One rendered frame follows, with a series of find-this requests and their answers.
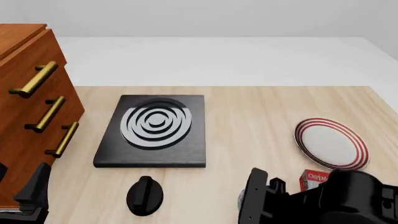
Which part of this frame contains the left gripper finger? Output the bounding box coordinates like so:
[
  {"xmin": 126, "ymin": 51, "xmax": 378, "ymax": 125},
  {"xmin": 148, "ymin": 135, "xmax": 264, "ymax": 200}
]
[
  {"xmin": 0, "ymin": 162, "xmax": 9, "ymax": 184},
  {"xmin": 13, "ymin": 162, "xmax": 52, "ymax": 211}
]

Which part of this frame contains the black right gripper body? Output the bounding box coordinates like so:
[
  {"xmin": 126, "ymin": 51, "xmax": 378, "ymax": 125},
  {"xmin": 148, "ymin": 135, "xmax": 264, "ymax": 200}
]
[{"xmin": 237, "ymin": 167, "xmax": 269, "ymax": 224}]

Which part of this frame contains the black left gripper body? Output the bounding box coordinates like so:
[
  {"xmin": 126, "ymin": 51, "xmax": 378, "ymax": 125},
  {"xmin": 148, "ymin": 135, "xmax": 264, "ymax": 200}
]
[{"xmin": 0, "ymin": 205, "xmax": 50, "ymax": 224}]

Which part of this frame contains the grey patterned bowl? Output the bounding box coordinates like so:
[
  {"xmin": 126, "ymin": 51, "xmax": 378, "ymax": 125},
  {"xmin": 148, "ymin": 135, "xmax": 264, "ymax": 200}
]
[{"xmin": 239, "ymin": 189, "xmax": 248, "ymax": 212}]

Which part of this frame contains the white plate with red rings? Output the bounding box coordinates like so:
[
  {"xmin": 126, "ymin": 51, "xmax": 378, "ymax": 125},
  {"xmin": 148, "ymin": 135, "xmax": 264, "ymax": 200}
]
[{"xmin": 293, "ymin": 118, "xmax": 371, "ymax": 171}]

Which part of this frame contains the flat black stove plate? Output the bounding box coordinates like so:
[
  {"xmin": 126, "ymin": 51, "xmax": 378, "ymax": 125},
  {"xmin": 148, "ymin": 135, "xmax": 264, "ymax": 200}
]
[{"xmin": 93, "ymin": 94, "xmax": 207, "ymax": 169}]

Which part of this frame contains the red and white printed box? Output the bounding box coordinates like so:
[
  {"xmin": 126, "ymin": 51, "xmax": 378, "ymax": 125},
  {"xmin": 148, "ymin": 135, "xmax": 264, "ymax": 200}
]
[{"xmin": 298, "ymin": 169, "xmax": 331, "ymax": 191}]

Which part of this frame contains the round black stove knob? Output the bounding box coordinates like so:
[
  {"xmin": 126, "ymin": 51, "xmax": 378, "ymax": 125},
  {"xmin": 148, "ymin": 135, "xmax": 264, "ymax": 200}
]
[{"xmin": 126, "ymin": 175, "xmax": 164, "ymax": 217}]

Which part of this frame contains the large wooden drawer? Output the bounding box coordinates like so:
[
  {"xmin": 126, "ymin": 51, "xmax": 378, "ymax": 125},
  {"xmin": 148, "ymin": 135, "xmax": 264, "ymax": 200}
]
[{"xmin": 0, "ymin": 28, "xmax": 68, "ymax": 129}]

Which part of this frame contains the wooden cabinet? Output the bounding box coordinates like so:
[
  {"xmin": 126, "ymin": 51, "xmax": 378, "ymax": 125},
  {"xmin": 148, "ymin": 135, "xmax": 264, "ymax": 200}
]
[{"xmin": 0, "ymin": 22, "xmax": 86, "ymax": 211}]

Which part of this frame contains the long brass drawer handle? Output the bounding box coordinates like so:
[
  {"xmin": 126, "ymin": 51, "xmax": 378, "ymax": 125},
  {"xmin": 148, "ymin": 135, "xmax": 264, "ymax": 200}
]
[{"xmin": 8, "ymin": 60, "xmax": 59, "ymax": 99}]

